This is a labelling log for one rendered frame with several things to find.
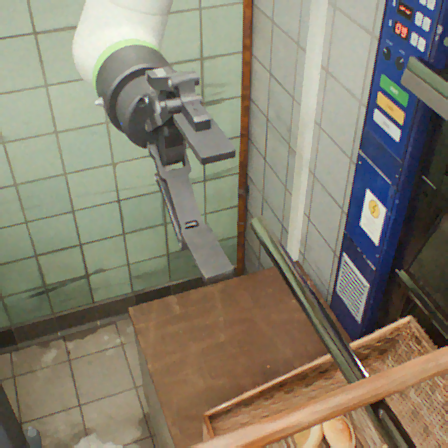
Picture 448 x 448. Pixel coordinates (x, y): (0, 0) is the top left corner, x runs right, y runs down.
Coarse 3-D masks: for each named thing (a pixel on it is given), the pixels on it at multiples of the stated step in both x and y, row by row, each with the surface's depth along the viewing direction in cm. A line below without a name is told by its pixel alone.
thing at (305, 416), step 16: (432, 352) 75; (400, 368) 73; (416, 368) 73; (432, 368) 74; (352, 384) 72; (368, 384) 72; (384, 384) 72; (400, 384) 72; (416, 384) 73; (320, 400) 70; (336, 400) 70; (352, 400) 70; (368, 400) 71; (272, 416) 69; (288, 416) 68; (304, 416) 69; (320, 416) 69; (336, 416) 70; (240, 432) 67; (256, 432) 67; (272, 432) 67; (288, 432) 68
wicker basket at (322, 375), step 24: (384, 336) 126; (408, 336) 125; (360, 360) 129; (384, 360) 132; (408, 360) 126; (264, 384) 122; (288, 384) 125; (312, 384) 128; (336, 384) 132; (432, 384) 119; (216, 408) 121; (240, 408) 124; (264, 408) 128; (288, 408) 132; (360, 408) 138; (408, 408) 126; (432, 408) 120; (216, 432) 127; (360, 432) 133; (408, 432) 126; (432, 432) 120
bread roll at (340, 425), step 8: (328, 424) 129; (336, 424) 128; (344, 424) 128; (328, 432) 128; (336, 432) 127; (344, 432) 127; (352, 432) 127; (328, 440) 128; (336, 440) 126; (344, 440) 126; (352, 440) 126
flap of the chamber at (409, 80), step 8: (408, 72) 87; (400, 80) 89; (408, 80) 87; (416, 80) 85; (408, 88) 87; (416, 88) 86; (424, 88) 84; (432, 88) 83; (424, 96) 84; (432, 96) 83; (440, 96) 82; (432, 104) 83; (440, 104) 82; (440, 112) 82
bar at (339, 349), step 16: (256, 224) 99; (272, 240) 95; (272, 256) 94; (288, 256) 93; (288, 272) 90; (304, 288) 88; (304, 304) 86; (320, 304) 85; (320, 320) 83; (320, 336) 83; (336, 336) 81; (336, 352) 80; (352, 352) 79; (352, 368) 77; (384, 400) 74; (368, 416) 74; (384, 416) 72; (384, 432) 71; (400, 432) 70
